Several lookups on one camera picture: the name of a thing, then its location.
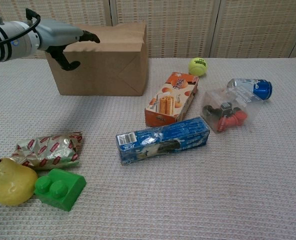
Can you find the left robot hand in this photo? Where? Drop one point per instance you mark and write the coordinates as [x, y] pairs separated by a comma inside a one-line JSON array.
[[57, 35]]

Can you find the brown paper bag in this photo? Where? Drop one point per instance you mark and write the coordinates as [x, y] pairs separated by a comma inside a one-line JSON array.
[[107, 72]]

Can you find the silver red snack bag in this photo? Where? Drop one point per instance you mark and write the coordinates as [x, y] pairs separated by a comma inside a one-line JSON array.
[[50, 152]]

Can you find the green toy building block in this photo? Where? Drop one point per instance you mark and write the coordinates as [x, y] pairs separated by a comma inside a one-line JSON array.
[[62, 190]]

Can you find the yellow pear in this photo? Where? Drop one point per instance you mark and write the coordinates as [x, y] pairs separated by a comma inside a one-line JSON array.
[[12, 185]]

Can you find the clear bag of toys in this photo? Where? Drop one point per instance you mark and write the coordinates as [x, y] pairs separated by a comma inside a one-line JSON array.
[[228, 112]]

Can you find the orange wafer roll box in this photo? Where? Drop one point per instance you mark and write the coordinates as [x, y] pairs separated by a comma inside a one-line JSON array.
[[170, 100]]

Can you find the yellow tennis ball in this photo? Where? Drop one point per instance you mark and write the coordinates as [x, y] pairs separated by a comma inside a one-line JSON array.
[[197, 66]]

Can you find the blue cookie pack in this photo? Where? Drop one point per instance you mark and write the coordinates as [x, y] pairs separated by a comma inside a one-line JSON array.
[[162, 140]]

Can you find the woven folding screen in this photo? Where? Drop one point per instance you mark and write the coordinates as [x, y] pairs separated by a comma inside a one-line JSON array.
[[213, 27]]

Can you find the blue and silver soda can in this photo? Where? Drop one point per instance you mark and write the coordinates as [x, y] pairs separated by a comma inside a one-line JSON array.
[[260, 88]]

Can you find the white woven tablecloth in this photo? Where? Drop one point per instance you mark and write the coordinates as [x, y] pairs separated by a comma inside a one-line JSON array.
[[187, 200]]

